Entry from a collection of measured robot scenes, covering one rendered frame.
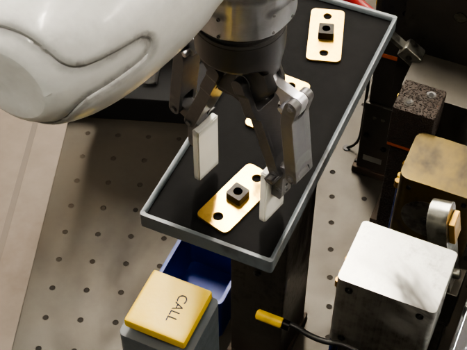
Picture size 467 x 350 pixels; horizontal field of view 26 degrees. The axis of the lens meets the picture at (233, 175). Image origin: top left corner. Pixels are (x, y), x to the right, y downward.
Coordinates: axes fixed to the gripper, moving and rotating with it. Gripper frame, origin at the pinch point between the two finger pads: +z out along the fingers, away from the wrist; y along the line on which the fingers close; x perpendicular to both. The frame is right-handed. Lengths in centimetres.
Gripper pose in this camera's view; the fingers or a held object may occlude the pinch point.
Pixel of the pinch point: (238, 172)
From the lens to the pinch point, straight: 95.4
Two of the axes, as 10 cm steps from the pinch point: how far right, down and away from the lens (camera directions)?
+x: 6.2, -6.1, 4.9
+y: 7.8, 4.9, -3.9
